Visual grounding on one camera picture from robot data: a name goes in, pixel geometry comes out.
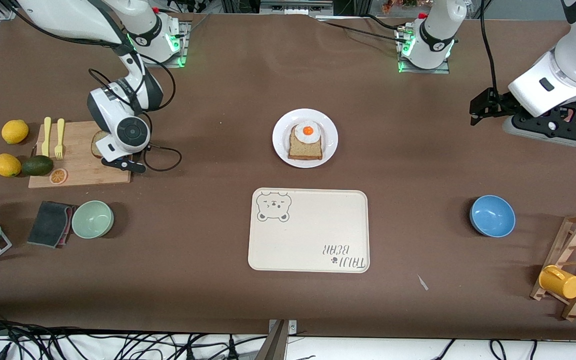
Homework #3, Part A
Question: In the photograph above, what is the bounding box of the white round plate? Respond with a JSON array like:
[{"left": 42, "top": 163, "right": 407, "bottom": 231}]
[{"left": 272, "top": 108, "right": 339, "bottom": 169}]

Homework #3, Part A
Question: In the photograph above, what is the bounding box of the brown bread slice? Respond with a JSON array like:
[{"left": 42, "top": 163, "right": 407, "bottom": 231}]
[
  {"left": 287, "top": 124, "right": 324, "bottom": 161},
  {"left": 91, "top": 130, "right": 114, "bottom": 159}
]

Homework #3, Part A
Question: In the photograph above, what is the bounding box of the blue bowl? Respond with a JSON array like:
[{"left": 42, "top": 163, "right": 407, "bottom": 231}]
[{"left": 469, "top": 195, "right": 517, "bottom": 238}]

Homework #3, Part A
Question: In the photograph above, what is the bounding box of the wooden mug rack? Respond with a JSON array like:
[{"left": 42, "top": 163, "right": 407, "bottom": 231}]
[{"left": 530, "top": 211, "right": 576, "bottom": 322}]

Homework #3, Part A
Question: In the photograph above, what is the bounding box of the fried egg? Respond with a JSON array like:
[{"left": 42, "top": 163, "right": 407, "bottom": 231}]
[{"left": 295, "top": 120, "right": 322, "bottom": 145}]

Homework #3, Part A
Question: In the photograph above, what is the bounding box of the yellow mug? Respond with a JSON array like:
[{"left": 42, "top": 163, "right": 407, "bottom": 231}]
[{"left": 538, "top": 265, "right": 576, "bottom": 300}]

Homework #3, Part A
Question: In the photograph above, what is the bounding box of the cream bear print tray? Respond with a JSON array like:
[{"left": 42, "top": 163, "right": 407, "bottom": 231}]
[{"left": 247, "top": 187, "right": 371, "bottom": 274}]

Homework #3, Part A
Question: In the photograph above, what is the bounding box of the wooden cutting board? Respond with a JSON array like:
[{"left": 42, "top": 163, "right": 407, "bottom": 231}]
[{"left": 28, "top": 118, "right": 137, "bottom": 189}]

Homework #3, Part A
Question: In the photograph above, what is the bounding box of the mint green bowl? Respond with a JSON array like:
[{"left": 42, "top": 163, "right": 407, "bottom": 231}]
[{"left": 71, "top": 200, "right": 115, "bottom": 239}]

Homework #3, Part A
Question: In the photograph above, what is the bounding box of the yellow plastic fork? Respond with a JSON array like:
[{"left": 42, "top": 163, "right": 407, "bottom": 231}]
[{"left": 54, "top": 118, "right": 66, "bottom": 161}]

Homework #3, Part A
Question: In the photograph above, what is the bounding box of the yellow plastic knife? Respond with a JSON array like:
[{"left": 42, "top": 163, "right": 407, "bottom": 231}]
[{"left": 41, "top": 116, "right": 52, "bottom": 157}]

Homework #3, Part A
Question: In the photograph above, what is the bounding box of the dark green avocado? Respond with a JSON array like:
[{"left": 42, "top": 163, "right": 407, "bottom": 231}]
[{"left": 21, "top": 155, "right": 54, "bottom": 177}]

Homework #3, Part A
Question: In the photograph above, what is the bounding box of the dark grey folded cloth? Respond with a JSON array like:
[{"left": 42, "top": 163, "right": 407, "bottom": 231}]
[{"left": 27, "top": 201, "right": 80, "bottom": 249}]

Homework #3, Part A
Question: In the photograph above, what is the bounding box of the yellow lemon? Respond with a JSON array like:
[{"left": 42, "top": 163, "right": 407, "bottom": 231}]
[
  {"left": 1, "top": 119, "right": 29, "bottom": 145},
  {"left": 0, "top": 153, "right": 22, "bottom": 178}
]

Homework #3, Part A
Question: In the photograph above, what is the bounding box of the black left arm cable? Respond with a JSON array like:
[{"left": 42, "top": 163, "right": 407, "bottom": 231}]
[{"left": 479, "top": 0, "right": 500, "bottom": 96}]

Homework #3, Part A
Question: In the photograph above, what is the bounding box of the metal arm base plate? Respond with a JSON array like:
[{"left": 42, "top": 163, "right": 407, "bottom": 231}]
[
  {"left": 134, "top": 20, "right": 189, "bottom": 68},
  {"left": 395, "top": 27, "right": 451, "bottom": 75}
]

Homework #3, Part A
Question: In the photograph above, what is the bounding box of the black table cable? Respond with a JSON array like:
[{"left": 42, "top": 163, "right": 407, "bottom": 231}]
[{"left": 315, "top": 14, "right": 411, "bottom": 45}]

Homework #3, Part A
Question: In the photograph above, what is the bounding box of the grey metal frame box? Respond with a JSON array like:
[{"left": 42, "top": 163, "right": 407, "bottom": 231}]
[{"left": 259, "top": 0, "right": 335, "bottom": 16}]

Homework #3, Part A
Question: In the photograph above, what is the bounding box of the metal table edge bracket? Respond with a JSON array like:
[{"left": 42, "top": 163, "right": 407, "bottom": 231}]
[{"left": 268, "top": 319, "right": 298, "bottom": 360}]

